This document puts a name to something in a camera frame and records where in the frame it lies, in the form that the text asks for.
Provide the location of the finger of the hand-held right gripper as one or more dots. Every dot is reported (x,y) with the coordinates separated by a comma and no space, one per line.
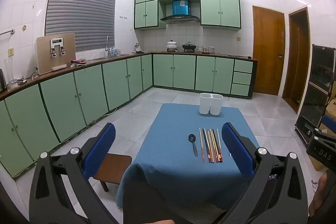
(329,123)

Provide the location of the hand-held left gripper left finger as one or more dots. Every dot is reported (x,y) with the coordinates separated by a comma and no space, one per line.
(101,148)

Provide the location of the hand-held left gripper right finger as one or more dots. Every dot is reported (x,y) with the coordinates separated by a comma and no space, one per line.
(236,148)

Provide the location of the row of chopsticks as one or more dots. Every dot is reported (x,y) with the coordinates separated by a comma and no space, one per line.
(211,145)

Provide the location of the white utensil holder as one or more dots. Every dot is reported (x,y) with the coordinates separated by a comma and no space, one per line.
(210,104)

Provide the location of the person's right forearm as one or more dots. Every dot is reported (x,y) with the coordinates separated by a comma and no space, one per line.
(319,192)

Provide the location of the cardboard box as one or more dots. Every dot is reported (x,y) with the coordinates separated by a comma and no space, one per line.
(316,165)

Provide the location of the brown wooden stool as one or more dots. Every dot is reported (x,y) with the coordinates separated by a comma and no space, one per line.
(113,166)

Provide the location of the black glass-door cabinet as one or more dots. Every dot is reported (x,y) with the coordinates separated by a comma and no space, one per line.
(317,98)

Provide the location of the black spoon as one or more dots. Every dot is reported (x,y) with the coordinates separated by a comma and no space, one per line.
(192,138)

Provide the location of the green lower kitchen cabinets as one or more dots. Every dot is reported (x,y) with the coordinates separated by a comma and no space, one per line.
(65,103)

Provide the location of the blue tablecloth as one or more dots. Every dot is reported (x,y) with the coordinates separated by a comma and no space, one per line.
(168,161)

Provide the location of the dark cloth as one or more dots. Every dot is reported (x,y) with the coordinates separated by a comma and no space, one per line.
(147,203)

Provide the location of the red cloth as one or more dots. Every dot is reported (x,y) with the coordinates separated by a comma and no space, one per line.
(78,62)

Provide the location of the brown wooden door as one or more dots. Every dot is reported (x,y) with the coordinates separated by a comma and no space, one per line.
(267,50)

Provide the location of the bottles beside sink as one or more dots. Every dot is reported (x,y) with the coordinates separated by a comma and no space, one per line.
(115,51)

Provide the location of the countertop water dispenser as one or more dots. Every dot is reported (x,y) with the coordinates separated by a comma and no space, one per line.
(56,54)

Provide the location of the metal sink faucet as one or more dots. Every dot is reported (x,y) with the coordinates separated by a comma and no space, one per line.
(107,43)

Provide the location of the stack of bowls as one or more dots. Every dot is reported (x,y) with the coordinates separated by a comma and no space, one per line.
(200,48)

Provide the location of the silver kettle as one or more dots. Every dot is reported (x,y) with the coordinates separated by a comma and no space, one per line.
(137,48)

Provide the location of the black wok with lid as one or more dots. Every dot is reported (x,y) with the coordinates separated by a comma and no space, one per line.
(188,47)

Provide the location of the clear glass vase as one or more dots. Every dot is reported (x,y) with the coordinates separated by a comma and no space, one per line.
(10,73)

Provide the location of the white cooking pot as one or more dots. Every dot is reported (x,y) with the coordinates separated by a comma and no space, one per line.
(172,45)

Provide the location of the grey window blind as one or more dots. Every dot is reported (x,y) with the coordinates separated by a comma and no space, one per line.
(81,11)

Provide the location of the black range hood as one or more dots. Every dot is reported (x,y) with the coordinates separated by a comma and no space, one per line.
(179,19)

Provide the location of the blue-wrapped hood chimney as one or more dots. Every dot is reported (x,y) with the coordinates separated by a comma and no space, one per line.
(180,7)

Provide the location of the wooden doorway frame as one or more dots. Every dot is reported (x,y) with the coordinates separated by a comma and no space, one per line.
(291,61)

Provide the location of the wall power outlet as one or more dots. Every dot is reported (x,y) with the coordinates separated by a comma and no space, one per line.
(10,52)

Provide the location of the green upper wall cabinets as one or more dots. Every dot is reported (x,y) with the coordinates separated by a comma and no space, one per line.
(210,8)

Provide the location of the wall towel bar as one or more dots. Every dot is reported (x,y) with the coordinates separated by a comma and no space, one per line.
(6,32)

